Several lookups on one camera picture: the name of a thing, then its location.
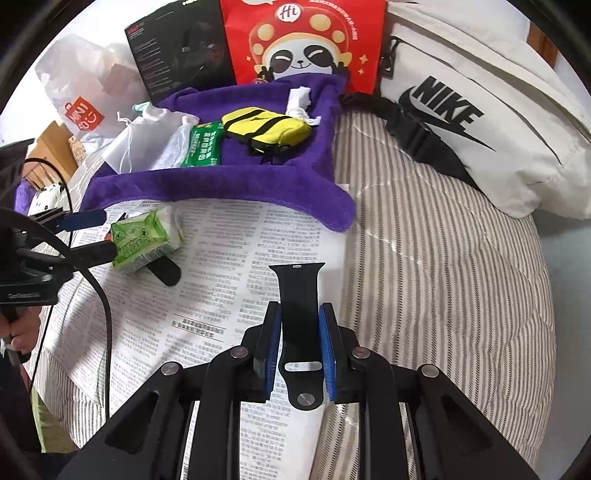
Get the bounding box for yellow Adidas pouch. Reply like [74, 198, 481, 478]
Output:
[221, 107, 311, 155]

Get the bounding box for person left hand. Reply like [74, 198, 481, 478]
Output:
[0, 306, 42, 354]

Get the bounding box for red panda paper bag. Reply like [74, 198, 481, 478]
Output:
[219, 0, 387, 93]

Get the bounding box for printed newspaper sheet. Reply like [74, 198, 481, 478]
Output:
[34, 197, 352, 480]

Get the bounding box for striped mattress cover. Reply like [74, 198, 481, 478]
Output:
[27, 110, 558, 480]

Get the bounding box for black headset box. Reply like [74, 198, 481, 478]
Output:
[125, 0, 235, 104]

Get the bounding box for green tissue pack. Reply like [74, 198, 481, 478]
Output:
[109, 206, 183, 274]

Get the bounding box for black watch strap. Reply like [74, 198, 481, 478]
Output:
[146, 255, 182, 287]
[268, 261, 327, 411]

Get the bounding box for white glove with green cuff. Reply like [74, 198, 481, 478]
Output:
[132, 101, 160, 118]

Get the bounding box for purple plush towel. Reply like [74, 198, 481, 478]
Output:
[81, 74, 356, 232]

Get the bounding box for small knotted white glove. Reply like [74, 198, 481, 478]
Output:
[286, 86, 322, 127]

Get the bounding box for black cable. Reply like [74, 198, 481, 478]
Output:
[0, 157, 113, 421]

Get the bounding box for white Nike waist bag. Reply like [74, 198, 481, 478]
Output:
[342, 1, 590, 219]

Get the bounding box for white Miniso plastic bag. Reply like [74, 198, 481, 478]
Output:
[35, 35, 148, 145]

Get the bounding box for green snack packet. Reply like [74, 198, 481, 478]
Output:
[180, 121, 224, 168]

